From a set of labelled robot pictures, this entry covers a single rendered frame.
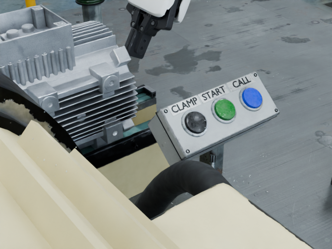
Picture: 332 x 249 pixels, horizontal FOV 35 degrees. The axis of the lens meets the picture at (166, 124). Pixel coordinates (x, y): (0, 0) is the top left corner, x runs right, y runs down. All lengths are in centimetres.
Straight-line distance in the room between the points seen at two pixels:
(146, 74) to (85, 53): 56
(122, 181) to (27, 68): 28
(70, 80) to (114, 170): 20
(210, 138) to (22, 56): 28
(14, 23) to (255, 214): 71
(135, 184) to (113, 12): 91
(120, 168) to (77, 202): 76
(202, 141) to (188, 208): 50
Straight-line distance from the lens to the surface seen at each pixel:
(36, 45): 77
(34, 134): 18
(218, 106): 70
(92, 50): 83
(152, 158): 95
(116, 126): 83
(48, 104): 75
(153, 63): 142
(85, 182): 16
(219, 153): 76
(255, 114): 73
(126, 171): 93
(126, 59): 82
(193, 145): 67
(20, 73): 77
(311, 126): 119
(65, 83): 79
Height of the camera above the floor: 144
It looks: 33 degrees down
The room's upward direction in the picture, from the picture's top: 1 degrees counter-clockwise
